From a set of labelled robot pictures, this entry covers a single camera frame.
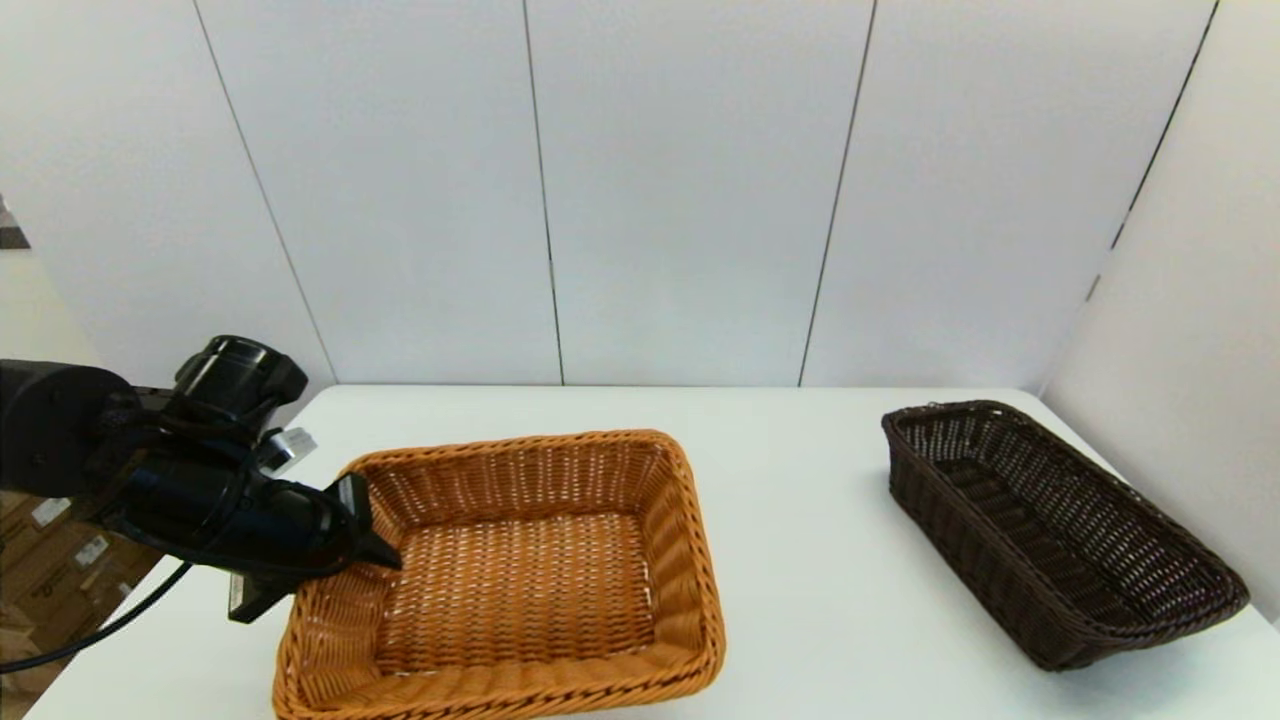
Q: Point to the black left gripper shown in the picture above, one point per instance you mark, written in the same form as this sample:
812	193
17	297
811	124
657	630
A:
230	520

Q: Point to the dark brown wicker basket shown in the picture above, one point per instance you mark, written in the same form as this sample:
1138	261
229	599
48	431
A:
1050	560

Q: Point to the orange wicker basket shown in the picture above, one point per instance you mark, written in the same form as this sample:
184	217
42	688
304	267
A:
520	590

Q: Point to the dark grey wall fixture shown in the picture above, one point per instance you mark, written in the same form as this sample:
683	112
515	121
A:
10	235

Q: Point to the pale cardboard box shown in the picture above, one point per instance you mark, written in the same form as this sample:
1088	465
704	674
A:
15	690

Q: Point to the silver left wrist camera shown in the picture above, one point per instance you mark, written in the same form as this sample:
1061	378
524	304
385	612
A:
290	445

